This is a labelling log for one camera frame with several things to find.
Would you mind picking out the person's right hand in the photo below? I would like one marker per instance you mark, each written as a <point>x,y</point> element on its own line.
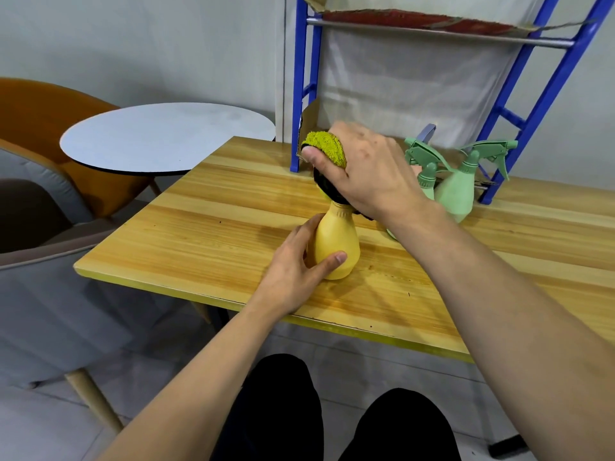
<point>379,177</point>

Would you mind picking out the green spray bottle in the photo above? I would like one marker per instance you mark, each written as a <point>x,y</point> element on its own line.
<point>456,196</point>
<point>425,158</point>

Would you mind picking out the torn red-brown cardboard sheet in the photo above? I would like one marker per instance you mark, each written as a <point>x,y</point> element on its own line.
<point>423,19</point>

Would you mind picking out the person's right leg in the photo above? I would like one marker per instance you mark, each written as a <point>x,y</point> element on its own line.
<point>399,427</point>

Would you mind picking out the person's left leg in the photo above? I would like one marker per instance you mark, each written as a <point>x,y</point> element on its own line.
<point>274,412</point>

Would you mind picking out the round white side table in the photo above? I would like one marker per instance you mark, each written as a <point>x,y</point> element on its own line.
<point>163,136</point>

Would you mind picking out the green and black cloth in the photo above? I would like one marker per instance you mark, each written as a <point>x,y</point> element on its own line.
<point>326,146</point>

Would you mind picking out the blue metal shelf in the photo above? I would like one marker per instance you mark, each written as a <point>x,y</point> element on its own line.
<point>549,91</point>

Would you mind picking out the person's left forearm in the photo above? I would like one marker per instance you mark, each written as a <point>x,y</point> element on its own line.
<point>202,393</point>

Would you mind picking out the yellow spray bottle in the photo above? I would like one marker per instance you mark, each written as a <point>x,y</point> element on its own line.
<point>336,240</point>

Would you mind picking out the person's right forearm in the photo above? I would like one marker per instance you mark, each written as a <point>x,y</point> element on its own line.
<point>519,312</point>

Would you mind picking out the person's leg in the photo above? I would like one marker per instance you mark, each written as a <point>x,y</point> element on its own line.
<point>274,412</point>
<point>399,427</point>

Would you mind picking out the person's left hand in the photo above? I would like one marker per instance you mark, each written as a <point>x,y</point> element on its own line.
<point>288,283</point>

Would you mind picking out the white cloth backdrop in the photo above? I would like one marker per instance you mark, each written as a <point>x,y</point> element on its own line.
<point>413,86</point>

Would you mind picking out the pink spray bottle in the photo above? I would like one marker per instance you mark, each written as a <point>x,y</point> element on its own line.
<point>426,133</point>

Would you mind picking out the brown chair with grey shell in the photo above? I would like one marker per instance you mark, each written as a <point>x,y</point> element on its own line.
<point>24,211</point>

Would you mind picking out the orange chair with grey shell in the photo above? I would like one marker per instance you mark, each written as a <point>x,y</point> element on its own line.
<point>43,110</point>

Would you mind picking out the black metal table leg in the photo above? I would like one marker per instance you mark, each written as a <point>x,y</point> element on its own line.
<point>221,319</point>
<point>508,446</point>

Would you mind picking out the stained brown cardboard sheet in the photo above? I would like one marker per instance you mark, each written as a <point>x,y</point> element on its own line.
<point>307,122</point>

